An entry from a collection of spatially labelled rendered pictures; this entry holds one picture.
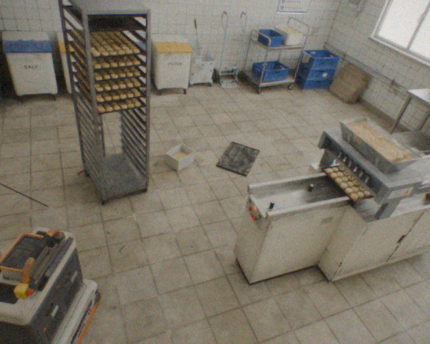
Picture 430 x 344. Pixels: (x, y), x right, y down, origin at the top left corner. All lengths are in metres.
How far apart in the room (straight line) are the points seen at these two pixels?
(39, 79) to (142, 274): 3.22
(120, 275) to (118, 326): 0.43
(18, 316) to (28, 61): 3.70
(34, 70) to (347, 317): 4.57
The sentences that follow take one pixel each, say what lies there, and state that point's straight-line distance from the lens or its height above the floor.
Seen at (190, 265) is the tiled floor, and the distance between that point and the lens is 3.03.
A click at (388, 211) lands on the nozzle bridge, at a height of 0.93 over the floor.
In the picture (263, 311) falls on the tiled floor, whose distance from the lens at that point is 2.92.
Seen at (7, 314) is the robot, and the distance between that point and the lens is 2.02.
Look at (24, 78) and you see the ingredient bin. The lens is 5.21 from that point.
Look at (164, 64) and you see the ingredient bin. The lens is 5.33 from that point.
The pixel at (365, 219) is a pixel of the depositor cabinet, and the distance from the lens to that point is 2.69.
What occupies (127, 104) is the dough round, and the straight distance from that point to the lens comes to 2.99.
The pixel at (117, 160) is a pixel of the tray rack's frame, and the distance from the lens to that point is 3.82.
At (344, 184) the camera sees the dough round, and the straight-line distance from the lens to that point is 2.78.
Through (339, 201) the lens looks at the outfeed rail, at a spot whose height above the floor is 0.89.
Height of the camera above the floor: 2.46
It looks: 39 degrees down
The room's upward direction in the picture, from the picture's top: 10 degrees clockwise
